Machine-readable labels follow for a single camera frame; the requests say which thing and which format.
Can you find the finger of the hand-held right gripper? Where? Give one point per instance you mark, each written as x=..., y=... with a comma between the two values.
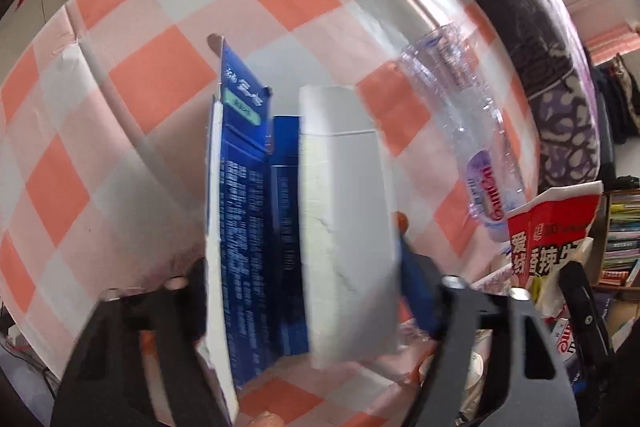
x=587, y=307

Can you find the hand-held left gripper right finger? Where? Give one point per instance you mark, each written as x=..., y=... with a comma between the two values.
x=416, y=279

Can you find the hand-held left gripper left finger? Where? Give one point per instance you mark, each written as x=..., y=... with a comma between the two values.
x=172, y=307

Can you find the blue and white carton box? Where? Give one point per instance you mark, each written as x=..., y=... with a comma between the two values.
x=345, y=232

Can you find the red snack packet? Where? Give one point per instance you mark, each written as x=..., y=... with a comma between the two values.
x=550, y=227

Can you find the clear plastic bottle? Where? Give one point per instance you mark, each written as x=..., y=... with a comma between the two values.
x=465, y=117

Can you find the wooden bookshelf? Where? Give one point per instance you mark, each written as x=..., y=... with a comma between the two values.
x=597, y=257

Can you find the row of books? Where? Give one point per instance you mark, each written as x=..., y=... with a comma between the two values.
x=622, y=237

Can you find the pile of dark clothes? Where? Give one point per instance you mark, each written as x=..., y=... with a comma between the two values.
x=617, y=107

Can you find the orange checkered tablecloth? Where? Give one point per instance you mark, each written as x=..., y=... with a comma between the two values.
x=150, y=82

